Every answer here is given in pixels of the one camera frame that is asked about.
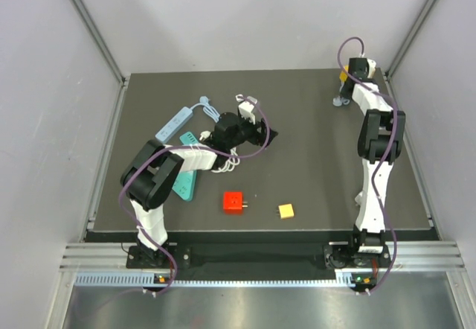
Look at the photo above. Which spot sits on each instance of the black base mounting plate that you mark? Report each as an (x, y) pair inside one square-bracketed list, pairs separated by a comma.
[(191, 254)]

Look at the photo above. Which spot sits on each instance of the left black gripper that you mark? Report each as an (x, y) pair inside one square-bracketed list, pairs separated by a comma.
[(256, 137)]

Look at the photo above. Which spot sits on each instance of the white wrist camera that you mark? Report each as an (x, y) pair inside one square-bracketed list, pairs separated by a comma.
[(371, 68), (246, 107)]

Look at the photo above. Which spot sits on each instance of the orange plug adapter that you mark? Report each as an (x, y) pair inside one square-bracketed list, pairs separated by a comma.
[(285, 211)]

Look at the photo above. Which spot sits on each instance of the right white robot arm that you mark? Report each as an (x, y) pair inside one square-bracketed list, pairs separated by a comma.
[(379, 145)]

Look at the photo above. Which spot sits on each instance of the grey slotted cable duct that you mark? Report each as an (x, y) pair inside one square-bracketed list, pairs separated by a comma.
[(136, 279)]

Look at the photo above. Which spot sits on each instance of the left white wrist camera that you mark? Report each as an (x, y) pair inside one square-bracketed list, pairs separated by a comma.
[(246, 107)]

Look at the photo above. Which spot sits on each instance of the light blue power strip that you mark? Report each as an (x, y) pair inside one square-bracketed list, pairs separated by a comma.
[(174, 125)]

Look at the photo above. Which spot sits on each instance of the teal rectangular power strip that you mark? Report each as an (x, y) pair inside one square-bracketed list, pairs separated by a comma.
[(188, 138)]

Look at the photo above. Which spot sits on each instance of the yellow cube socket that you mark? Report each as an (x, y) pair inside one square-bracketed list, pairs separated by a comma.
[(343, 74)]

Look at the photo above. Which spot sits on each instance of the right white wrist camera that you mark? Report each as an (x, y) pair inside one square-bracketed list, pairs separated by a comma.
[(371, 68)]

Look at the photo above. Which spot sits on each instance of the teal triangular power strip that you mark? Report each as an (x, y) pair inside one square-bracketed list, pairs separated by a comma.
[(184, 185)]

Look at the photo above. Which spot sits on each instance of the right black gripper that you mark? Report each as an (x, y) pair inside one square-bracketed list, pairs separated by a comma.
[(343, 94)]

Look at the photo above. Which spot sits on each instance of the white cube plug adapter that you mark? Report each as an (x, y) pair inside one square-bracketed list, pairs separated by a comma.
[(359, 198)]

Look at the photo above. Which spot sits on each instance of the red plug adapter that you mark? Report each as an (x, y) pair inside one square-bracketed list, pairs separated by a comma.
[(233, 202)]

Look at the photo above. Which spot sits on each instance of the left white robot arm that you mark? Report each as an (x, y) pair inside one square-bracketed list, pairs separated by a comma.
[(150, 177)]

